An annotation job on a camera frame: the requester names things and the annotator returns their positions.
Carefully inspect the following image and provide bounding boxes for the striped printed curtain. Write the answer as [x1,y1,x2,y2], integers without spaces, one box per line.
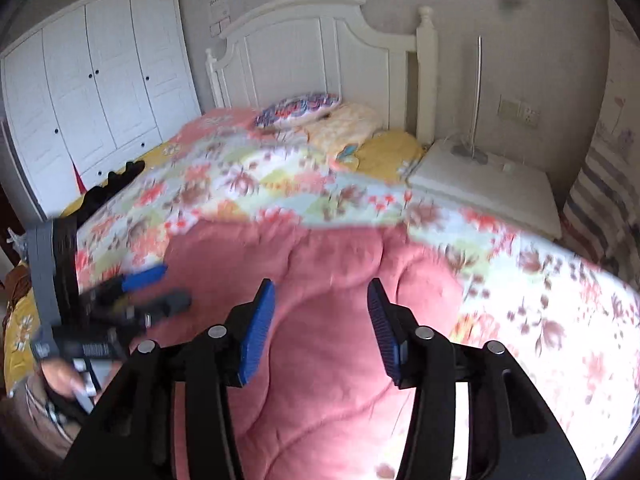
[562,60,640,283]

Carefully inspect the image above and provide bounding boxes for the white cable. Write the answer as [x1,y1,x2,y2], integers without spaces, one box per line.
[434,132,472,155]

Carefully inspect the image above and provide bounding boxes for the person's left hand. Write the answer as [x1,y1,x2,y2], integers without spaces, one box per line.
[40,359,97,407]

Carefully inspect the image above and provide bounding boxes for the person's left forearm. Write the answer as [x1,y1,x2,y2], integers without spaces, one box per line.
[0,375,83,466]

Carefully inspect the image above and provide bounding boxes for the white nightstand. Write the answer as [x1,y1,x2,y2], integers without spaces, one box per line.
[407,137,564,242]

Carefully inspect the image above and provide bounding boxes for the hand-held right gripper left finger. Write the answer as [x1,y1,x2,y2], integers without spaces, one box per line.
[65,279,277,480]

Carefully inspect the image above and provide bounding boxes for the black cloth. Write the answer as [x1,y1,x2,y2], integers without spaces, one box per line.
[80,160,147,217]

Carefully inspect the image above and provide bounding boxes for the beige wall socket panel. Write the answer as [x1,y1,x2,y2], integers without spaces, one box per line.
[497,99,542,129]

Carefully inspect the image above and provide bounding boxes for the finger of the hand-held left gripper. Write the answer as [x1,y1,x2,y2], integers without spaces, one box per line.
[120,288,193,328]
[92,264,168,308]

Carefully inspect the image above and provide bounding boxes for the colourful patterned pillow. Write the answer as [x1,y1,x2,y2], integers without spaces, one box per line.
[254,91,342,129]

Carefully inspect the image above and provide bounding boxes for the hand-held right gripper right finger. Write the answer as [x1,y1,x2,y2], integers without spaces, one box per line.
[366,279,587,480]

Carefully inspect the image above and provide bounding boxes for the white desk lamp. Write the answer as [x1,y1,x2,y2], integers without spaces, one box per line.
[450,35,489,164]

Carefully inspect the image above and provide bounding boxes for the white wardrobe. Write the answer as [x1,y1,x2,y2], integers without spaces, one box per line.
[0,0,203,222]

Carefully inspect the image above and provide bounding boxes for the pink quilted comforter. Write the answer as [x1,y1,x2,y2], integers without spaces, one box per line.
[90,220,466,480]

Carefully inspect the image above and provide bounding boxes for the white wooden headboard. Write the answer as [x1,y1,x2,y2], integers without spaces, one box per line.
[205,0,439,146]

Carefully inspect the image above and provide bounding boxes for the wall switch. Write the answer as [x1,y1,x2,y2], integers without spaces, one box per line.
[209,0,232,39]

